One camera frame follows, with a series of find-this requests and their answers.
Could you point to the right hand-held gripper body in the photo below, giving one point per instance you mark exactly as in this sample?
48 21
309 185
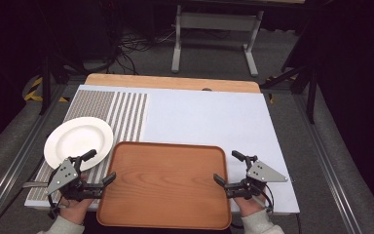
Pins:
264 174

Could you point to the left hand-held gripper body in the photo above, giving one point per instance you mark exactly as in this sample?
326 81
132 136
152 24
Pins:
64 175

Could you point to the white round plate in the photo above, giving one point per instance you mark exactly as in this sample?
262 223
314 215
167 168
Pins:
78 139

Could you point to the brown wooden tray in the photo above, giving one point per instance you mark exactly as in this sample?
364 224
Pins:
165 185

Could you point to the person's right hand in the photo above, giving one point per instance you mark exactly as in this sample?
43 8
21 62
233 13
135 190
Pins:
249 206

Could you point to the person's left hand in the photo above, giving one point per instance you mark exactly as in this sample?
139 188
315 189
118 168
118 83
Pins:
75 210

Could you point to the white table cover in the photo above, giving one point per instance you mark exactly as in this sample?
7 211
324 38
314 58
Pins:
207 123

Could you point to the grey striped placemat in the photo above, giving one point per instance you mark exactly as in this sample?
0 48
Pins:
125 107

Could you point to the black metal stand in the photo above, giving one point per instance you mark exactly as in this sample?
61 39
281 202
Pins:
45 84
311 97

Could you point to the yellow black hazard tape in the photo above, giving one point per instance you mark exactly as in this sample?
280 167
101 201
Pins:
34 92

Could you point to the light wooden table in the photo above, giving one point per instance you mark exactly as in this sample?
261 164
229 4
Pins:
168 82

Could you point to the aluminium rail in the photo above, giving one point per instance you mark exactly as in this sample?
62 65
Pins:
328 162
19 149

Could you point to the grey metal desk frame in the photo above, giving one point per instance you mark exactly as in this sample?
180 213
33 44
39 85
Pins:
219 22

